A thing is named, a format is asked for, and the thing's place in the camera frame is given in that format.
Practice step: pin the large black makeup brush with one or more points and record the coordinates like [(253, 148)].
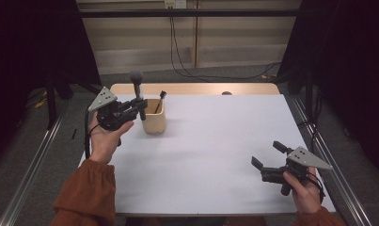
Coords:
[(137, 78)]

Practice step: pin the cream square cup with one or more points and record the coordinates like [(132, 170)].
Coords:
[(155, 124)]

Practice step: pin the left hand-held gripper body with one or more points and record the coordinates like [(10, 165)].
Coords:
[(110, 114)]

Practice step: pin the white table sheet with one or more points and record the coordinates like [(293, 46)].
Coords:
[(209, 157)]

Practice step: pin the black metal stand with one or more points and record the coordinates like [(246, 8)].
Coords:
[(309, 97), (51, 106)]

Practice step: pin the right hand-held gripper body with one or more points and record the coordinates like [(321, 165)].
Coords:
[(303, 160)]

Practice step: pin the person's right hand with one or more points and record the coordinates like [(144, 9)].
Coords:
[(307, 196)]

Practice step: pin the black curtain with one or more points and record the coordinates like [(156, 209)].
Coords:
[(27, 47), (350, 62)]

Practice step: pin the aluminium rail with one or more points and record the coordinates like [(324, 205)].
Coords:
[(340, 185), (30, 175)]

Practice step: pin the person's left hand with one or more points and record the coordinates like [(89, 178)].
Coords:
[(105, 144)]

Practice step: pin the wooden table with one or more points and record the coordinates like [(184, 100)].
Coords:
[(193, 88)]

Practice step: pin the white wall socket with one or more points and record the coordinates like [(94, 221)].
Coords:
[(176, 3)]

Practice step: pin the thin black small brush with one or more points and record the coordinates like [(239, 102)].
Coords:
[(161, 95)]

